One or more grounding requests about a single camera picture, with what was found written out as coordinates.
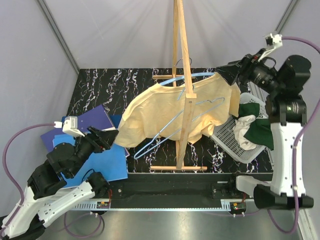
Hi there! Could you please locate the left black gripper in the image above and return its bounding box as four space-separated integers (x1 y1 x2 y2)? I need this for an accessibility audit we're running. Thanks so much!
68 125 120 177

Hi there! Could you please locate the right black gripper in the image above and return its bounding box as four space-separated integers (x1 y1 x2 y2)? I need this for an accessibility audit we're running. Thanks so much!
215 48 284 95

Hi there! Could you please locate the light blue wire hanger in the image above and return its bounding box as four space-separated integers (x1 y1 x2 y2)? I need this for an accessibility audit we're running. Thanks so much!
133 84 226 160

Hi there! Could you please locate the cream yellow t shirt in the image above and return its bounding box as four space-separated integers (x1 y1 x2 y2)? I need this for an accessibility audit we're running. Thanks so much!
114 73 241 148

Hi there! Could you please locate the green and white t shirt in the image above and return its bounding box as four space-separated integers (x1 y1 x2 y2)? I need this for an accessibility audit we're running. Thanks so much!
233 102 274 151

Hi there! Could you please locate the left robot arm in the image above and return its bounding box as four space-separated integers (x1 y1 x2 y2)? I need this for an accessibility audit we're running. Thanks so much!
0 126 118 240

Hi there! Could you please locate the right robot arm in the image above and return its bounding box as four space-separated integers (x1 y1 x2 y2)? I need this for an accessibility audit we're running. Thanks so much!
215 53 314 210

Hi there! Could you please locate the light blue plastic hanger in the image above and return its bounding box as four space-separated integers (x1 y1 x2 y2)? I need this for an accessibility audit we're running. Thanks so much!
160 72 215 86

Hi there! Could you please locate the wooden hanger stand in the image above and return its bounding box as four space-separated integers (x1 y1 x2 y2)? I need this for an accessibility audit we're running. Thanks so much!
150 0 207 171

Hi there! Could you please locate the purple folder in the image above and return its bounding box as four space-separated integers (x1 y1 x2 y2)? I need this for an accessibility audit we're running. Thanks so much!
40 105 122 152

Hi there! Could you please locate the blue folder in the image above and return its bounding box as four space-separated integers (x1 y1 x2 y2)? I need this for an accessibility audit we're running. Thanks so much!
65 144 128 188

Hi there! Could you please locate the black marbled mat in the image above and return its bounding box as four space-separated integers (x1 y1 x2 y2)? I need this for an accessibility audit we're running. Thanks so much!
67 68 273 173

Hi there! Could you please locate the white plastic basket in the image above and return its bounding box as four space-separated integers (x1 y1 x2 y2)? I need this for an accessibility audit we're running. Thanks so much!
211 92 268 164

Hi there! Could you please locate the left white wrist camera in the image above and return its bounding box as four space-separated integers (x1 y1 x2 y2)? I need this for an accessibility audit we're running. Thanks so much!
53 116 85 138

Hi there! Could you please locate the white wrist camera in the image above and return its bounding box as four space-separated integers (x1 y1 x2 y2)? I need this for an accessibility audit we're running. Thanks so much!
53 116 85 138
257 32 283 62

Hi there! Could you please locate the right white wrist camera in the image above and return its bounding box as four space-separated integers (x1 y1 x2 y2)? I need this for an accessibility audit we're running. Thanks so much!
257 32 283 62

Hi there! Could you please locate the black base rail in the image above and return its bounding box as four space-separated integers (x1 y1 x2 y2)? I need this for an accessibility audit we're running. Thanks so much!
80 172 276 210

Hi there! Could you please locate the white slotted cable duct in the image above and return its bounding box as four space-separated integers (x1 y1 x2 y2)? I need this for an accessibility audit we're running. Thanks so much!
72 201 111 211

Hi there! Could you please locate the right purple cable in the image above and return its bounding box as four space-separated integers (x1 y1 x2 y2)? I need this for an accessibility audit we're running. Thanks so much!
266 36 320 234

